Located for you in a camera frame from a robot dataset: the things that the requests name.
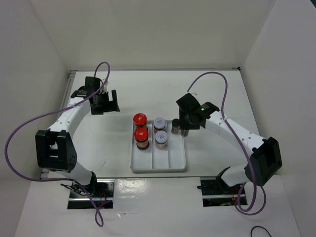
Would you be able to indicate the red lid chili jar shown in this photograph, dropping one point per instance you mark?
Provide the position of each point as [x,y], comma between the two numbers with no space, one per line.
[141,136]
[140,120]

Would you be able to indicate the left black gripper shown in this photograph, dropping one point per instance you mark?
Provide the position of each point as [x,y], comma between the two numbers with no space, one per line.
[110,106]

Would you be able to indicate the black cap spice bottle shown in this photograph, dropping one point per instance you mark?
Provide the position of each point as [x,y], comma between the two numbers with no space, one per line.
[175,126]
[184,132]

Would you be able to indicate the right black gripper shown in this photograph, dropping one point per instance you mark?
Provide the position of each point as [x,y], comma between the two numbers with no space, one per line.
[183,124]

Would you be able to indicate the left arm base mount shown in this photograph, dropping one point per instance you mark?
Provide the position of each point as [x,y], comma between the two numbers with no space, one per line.
[103,197]

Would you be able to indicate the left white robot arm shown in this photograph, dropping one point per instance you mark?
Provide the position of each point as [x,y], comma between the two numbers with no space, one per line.
[54,146]

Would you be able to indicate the white lid spice jar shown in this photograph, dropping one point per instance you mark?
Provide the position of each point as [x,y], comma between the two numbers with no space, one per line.
[161,139]
[159,124]

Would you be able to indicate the white divided tray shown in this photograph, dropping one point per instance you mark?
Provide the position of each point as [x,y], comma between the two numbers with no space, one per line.
[170,159]

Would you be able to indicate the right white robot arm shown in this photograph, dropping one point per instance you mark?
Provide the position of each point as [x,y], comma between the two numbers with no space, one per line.
[263,155]

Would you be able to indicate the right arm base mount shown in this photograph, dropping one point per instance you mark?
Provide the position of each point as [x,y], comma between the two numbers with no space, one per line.
[213,196]

